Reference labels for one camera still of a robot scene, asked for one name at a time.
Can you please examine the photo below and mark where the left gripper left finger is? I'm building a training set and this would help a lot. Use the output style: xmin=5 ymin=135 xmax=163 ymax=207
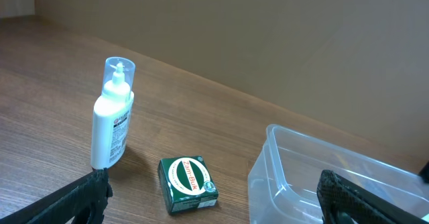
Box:
xmin=1 ymin=168 xmax=113 ymax=224

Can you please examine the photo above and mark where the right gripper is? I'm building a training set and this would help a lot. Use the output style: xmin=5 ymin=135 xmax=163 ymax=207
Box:
xmin=418 ymin=162 xmax=429 ymax=184

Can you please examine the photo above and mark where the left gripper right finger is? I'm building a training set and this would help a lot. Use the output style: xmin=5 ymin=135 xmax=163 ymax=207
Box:
xmin=316 ymin=170 xmax=426 ymax=224

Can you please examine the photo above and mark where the green Zam-Buk box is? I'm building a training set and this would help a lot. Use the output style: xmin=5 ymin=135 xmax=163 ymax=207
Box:
xmin=158 ymin=156 xmax=219 ymax=215

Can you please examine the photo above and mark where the clear plastic container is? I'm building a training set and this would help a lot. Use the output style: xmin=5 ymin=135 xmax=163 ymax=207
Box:
xmin=248 ymin=124 xmax=428 ymax=223

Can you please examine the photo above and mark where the white spray bottle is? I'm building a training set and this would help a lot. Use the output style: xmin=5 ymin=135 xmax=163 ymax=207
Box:
xmin=90 ymin=56 xmax=135 ymax=170

